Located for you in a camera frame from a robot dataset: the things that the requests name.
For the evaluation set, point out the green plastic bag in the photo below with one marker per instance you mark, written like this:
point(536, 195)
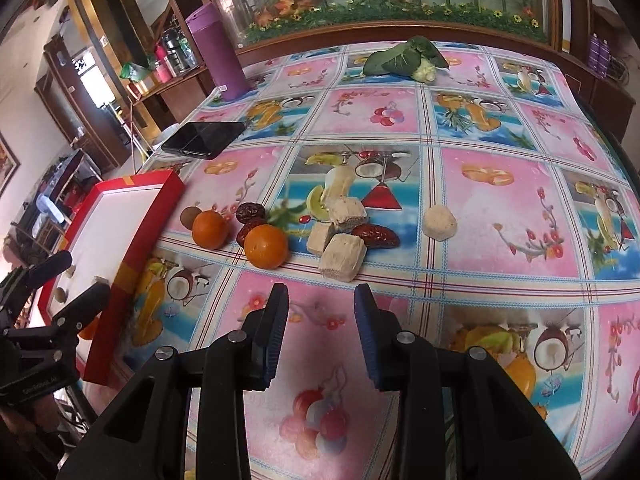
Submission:
point(132, 71)

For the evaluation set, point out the black thermos flask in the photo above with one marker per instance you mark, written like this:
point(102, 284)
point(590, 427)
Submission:
point(172, 47)

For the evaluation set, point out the orange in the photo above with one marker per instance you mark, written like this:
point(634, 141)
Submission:
point(266, 246)
point(210, 230)
point(89, 331)

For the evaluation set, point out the wooden counter cabinet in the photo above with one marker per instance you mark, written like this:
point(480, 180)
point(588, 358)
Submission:
point(170, 95)

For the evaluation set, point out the pink bottle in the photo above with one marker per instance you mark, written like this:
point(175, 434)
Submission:
point(162, 67)

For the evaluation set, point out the red date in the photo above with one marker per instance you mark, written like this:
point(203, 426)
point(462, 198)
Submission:
point(250, 211)
point(376, 235)
point(242, 235)

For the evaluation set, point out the brown longan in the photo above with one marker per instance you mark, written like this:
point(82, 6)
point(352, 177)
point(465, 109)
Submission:
point(188, 216)

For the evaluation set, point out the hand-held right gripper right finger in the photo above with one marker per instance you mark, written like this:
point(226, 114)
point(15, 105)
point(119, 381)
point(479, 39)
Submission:
point(367, 342)

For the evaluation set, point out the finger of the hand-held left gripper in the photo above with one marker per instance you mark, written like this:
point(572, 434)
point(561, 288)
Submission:
point(85, 305)
point(47, 265)

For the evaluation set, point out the red box with white inside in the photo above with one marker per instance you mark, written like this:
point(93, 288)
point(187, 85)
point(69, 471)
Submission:
point(145, 240)

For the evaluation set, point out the purple thermos bottle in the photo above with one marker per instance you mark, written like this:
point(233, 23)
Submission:
point(220, 52)

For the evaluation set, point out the green leafy vegetable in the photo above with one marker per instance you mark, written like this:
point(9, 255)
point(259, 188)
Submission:
point(400, 57)

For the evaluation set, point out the black smartphone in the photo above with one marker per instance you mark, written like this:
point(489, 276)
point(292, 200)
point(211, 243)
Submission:
point(202, 139)

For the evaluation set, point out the framed wall painting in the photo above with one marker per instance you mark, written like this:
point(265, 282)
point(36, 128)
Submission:
point(6, 160)

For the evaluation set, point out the printed pink tablecloth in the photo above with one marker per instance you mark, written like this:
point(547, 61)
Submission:
point(500, 200)

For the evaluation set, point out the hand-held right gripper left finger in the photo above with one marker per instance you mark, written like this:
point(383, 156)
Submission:
point(272, 340)

